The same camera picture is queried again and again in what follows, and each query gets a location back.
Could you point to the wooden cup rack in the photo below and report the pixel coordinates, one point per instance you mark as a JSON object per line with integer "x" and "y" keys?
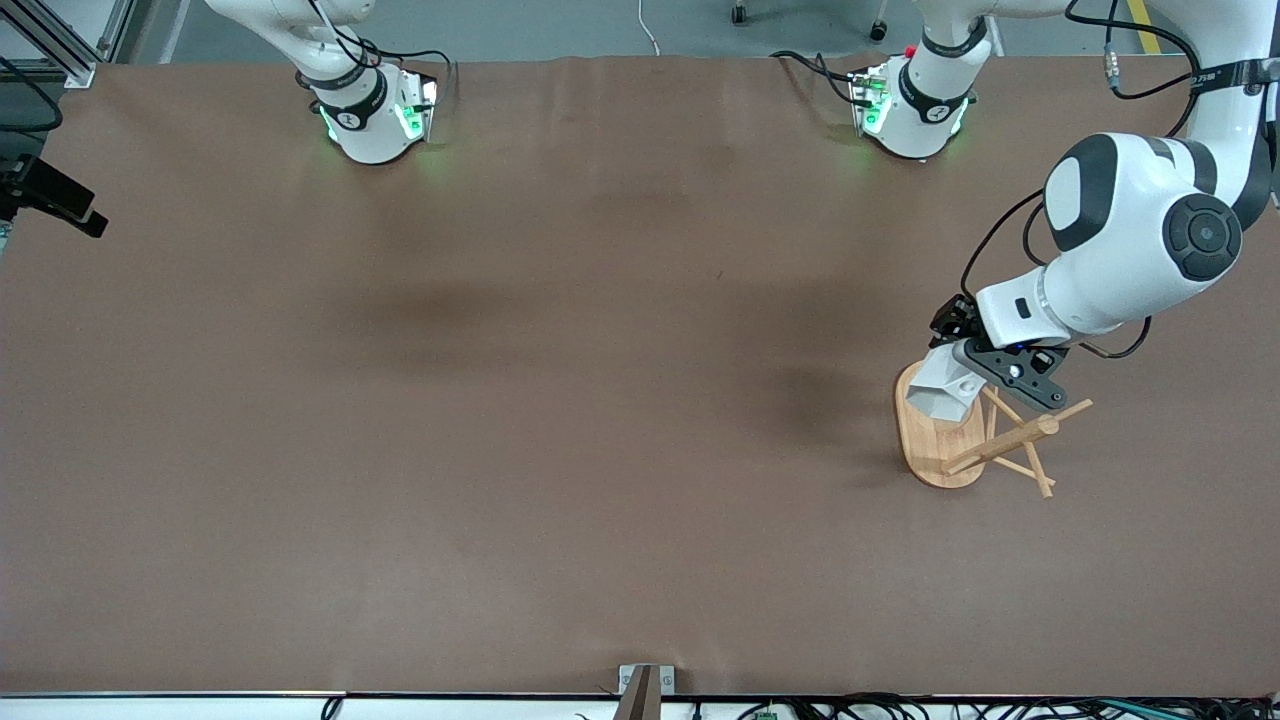
{"x": 960, "y": 450}

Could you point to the grey metal camera bracket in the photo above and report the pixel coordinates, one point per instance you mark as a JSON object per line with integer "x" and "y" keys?
{"x": 645, "y": 690}

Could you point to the aluminium frame profile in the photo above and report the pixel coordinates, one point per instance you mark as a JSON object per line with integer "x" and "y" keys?
{"x": 50, "y": 40}

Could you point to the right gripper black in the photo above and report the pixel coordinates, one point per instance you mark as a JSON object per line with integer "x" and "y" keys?
{"x": 8, "y": 206}

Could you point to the left white Franka arm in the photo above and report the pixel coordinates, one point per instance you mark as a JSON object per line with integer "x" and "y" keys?
{"x": 1130, "y": 230}

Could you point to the white faceted plastic cup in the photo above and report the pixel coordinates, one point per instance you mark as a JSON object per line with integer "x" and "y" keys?
{"x": 945, "y": 390}

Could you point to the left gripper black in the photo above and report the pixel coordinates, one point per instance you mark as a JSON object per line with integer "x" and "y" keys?
{"x": 957, "y": 318}

